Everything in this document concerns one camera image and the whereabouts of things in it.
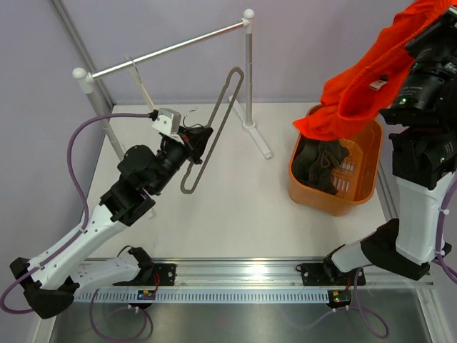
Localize grey metal hanger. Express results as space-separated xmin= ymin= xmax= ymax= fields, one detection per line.
xmin=179 ymin=66 xmax=246 ymax=196

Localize white plastic hanger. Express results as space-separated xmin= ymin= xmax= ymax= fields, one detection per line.
xmin=124 ymin=54 xmax=156 ymax=111

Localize orange shorts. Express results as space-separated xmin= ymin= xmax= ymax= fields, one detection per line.
xmin=293 ymin=1 xmax=456 ymax=141

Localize dark green shorts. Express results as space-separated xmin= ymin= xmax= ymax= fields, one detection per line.
xmin=291 ymin=136 xmax=349 ymax=195

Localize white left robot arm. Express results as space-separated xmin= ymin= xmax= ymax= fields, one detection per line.
xmin=10 ymin=126 xmax=214 ymax=319

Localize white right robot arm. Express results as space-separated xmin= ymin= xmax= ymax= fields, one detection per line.
xmin=323 ymin=6 xmax=456 ymax=284

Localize silver white clothes rack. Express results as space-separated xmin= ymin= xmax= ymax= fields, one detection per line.
xmin=72 ymin=9 xmax=273 ymax=159

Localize orange plastic basket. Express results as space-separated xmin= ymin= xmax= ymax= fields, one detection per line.
xmin=288 ymin=119 xmax=383 ymax=217

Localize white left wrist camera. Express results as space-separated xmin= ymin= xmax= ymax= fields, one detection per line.
xmin=149 ymin=108 xmax=184 ymax=144

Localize aluminium mounting rail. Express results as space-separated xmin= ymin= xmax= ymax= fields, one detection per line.
xmin=154 ymin=257 xmax=434 ymax=289

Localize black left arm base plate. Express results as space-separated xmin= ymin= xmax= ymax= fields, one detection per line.
xmin=114 ymin=263 xmax=177 ymax=287

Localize white slotted cable duct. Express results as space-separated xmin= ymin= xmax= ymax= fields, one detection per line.
xmin=77 ymin=288 xmax=330 ymax=304

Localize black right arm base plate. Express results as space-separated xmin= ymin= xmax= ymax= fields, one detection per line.
xmin=295 ymin=262 xmax=366 ymax=287

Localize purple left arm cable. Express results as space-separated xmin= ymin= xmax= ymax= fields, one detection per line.
xmin=0 ymin=111 xmax=158 ymax=340

